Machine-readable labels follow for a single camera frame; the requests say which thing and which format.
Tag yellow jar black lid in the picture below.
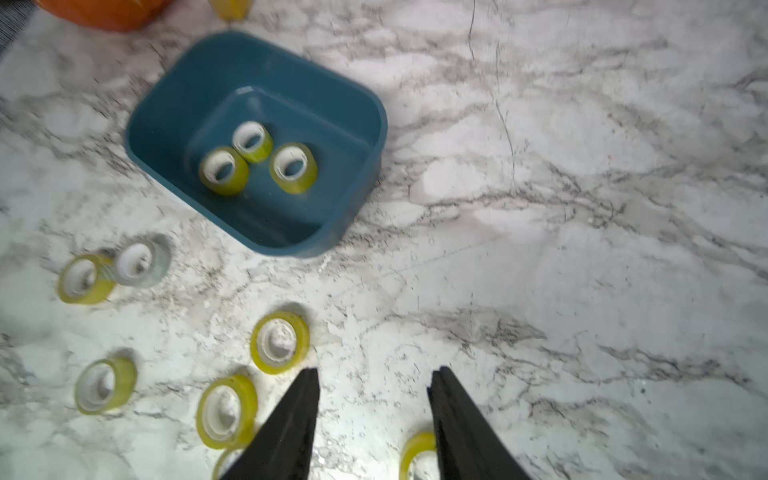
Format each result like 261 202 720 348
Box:
209 0 253 21

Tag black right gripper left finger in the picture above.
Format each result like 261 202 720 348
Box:
223 368 320 480

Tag teal storage box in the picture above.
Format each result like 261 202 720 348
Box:
125 31 388 258

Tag yellow tape roll bottom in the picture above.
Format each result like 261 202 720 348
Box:
211 447 244 480

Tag orange decorative pumpkin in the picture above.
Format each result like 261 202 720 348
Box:
37 0 172 32

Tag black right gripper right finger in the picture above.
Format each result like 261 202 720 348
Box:
427 366 530 480

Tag yellow tape roll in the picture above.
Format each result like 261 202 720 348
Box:
232 121 274 163
250 311 310 375
196 374 258 450
198 147 249 196
57 254 117 305
211 447 244 480
269 143 318 195
398 432 439 480
74 357 137 415

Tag grey clear tape roll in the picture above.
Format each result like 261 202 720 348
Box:
114 238 171 289

